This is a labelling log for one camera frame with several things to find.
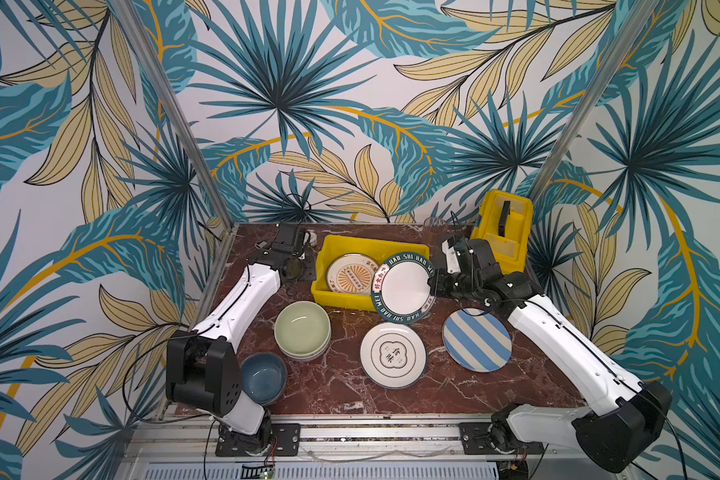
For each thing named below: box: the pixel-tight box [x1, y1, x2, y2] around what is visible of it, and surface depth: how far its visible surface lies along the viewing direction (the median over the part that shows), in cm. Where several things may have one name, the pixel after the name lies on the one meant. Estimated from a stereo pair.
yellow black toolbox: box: [471, 189, 533, 275], surface depth 97 cm
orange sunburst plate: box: [326, 253, 380, 295], surface depth 105 cm
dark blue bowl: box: [240, 352, 288, 406], surface depth 82 cm
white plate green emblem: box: [360, 322, 428, 390], surface depth 88 cm
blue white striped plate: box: [442, 308, 513, 373], surface depth 90 cm
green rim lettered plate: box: [371, 252, 436, 325], surface depth 83 cm
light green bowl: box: [274, 300, 331, 362], surface depth 87 cm
